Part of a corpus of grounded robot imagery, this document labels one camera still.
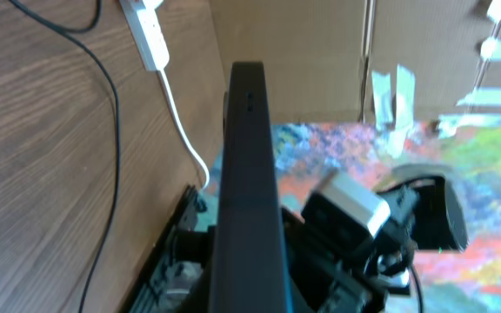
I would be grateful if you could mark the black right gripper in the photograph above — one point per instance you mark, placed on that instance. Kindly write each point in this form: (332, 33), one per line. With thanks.
(321, 281)

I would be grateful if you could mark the Samsung Galaxy smartphone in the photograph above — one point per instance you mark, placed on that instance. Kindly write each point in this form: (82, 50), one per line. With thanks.
(249, 270)

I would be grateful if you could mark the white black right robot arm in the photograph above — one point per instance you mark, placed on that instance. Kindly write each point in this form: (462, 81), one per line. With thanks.
(426, 214)

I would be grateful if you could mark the white power strip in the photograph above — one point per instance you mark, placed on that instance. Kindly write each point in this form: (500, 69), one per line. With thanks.
(141, 16)

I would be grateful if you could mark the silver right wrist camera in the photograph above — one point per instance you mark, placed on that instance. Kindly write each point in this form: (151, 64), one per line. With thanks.
(348, 214)

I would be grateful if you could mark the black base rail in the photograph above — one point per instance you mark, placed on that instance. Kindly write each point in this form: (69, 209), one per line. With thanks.
(179, 244)

